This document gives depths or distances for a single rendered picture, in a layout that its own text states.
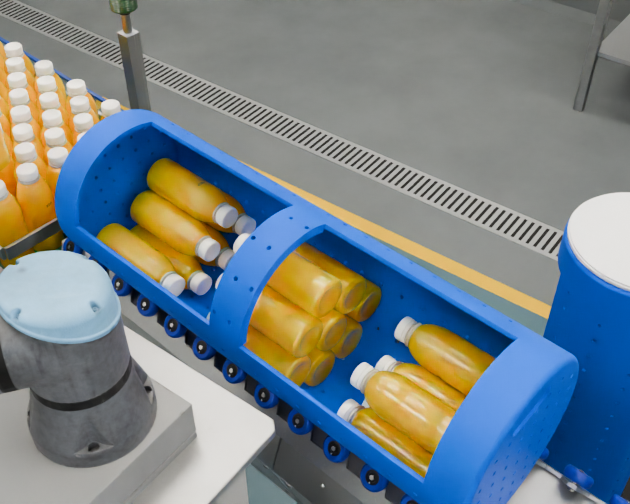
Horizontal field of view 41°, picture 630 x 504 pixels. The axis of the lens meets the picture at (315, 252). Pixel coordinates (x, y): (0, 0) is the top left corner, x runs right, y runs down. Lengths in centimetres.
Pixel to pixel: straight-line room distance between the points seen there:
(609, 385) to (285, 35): 301
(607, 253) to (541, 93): 246
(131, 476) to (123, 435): 6
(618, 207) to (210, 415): 91
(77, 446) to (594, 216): 105
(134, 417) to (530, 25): 380
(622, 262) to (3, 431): 105
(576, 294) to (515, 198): 177
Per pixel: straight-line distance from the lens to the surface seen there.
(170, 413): 104
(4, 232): 168
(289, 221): 125
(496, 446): 105
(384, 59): 413
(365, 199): 324
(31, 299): 88
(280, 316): 126
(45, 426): 100
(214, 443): 109
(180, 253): 152
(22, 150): 173
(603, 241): 160
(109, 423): 98
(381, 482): 127
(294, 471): 140
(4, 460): 106
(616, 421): 179
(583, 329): 162
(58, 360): 90
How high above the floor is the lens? 205
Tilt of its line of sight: 43 degrees down
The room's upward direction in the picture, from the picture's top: straight up
